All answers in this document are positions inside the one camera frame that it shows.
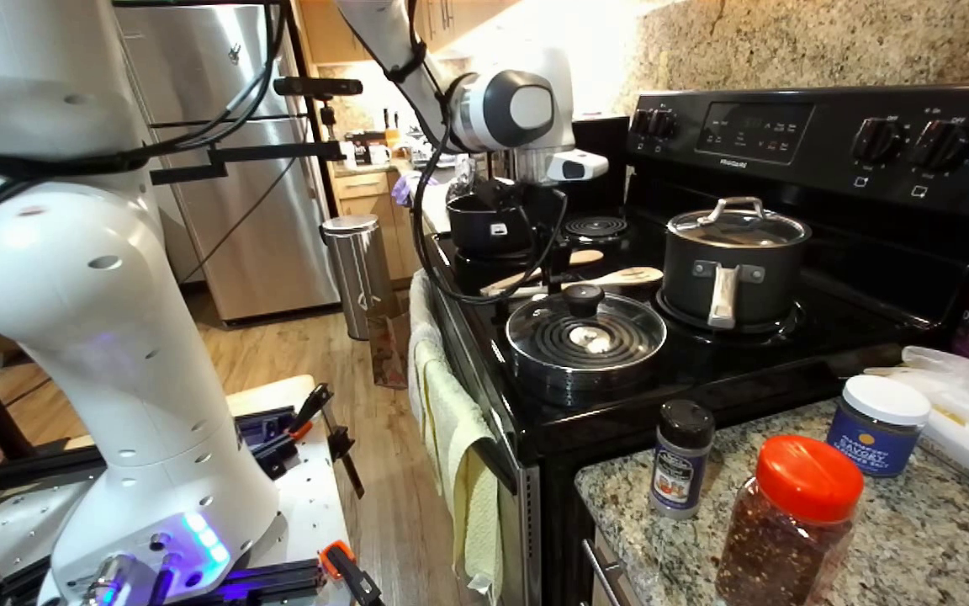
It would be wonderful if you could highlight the black camera tripod stand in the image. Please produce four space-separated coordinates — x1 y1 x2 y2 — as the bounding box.
146 0 351 222

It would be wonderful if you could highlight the black-lid small spice jar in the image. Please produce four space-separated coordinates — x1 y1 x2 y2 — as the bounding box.
646 394 721 521

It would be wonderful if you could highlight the dark grey cooking pot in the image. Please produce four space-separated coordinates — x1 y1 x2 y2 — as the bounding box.
657 225 814 336

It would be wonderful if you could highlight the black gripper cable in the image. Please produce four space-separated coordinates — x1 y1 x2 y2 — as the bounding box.
408 62 573 308

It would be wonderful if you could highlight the wooden base cabinet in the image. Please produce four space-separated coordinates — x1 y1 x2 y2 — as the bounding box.
329 163 424 290

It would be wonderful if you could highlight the black metal base frame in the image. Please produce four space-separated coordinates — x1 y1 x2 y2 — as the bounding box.
215 553 336 606

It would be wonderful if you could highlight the wooden cooking spoon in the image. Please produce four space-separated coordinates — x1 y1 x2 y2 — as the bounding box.
475 262 669 302

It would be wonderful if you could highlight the stainless steel fridge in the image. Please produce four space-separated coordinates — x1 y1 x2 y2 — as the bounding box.
110 0 344 327

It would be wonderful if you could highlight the steel trash can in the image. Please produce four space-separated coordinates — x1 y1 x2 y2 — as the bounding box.
315 213 393 342

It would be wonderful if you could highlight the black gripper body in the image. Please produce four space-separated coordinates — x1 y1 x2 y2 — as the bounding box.
444 182 540 270

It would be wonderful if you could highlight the glass pan lid black knob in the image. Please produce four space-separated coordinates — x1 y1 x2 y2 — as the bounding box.
501 281 674 380

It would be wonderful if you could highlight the pale yellow kitchen towel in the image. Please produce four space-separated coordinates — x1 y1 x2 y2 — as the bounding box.
403 267 511 606

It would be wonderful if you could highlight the wooden spatula with hole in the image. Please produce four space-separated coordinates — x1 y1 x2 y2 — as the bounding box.
565 244 613 271

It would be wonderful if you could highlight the black stereo camera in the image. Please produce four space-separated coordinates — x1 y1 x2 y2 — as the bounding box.
270 74 368 101

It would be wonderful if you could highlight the steel drawer handle bar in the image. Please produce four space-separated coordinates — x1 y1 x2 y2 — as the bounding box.
574 535 637 606

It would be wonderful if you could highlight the white-lid blue jar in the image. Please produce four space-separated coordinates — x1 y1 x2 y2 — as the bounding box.
825 371 935 480

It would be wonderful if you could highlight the orange-handled black clamp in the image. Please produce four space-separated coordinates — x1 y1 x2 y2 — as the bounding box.
315 535 389 606
267 380 341 463

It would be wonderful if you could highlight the red-lid spice jar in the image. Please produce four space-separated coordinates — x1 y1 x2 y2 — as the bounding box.
713 431 868 606

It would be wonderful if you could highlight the white wood-edged mounting board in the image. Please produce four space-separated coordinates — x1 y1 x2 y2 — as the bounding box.
220 371 356 606

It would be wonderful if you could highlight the glass pot lid steel handle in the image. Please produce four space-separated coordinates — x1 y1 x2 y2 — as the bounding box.
664 193 814 257

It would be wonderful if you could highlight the black electric stove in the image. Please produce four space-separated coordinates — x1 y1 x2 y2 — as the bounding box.
412 82 969 606

